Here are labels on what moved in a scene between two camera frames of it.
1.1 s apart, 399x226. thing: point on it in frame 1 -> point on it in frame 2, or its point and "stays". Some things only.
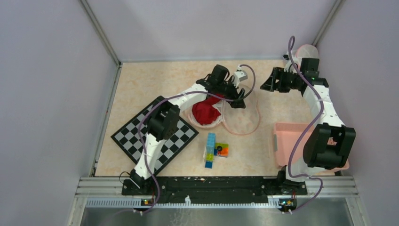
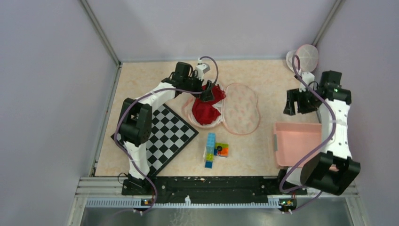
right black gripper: x=277 y=74 -> x=295 y=95
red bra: x=204 y=112 stays
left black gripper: x=237 y=101 -> x=206 y=96
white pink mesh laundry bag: x=306 y=51 stays
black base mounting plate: x=213 y=188 stays
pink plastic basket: x=285 y=136 stays
